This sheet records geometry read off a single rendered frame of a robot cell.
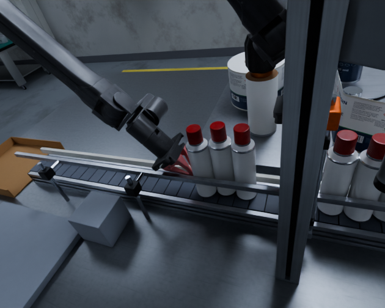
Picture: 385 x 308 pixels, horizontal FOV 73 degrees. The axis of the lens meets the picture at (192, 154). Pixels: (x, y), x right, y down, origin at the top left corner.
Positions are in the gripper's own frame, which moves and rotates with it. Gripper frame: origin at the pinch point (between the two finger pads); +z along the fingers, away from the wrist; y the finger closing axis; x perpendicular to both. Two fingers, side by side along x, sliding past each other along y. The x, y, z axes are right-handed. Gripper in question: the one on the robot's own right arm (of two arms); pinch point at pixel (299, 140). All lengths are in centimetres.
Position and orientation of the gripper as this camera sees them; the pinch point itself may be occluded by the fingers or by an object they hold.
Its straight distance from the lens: 61.2
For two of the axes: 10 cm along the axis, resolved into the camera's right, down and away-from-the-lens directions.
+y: -9.2, -1.0, 3.9
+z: 1.9, 7.4, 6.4
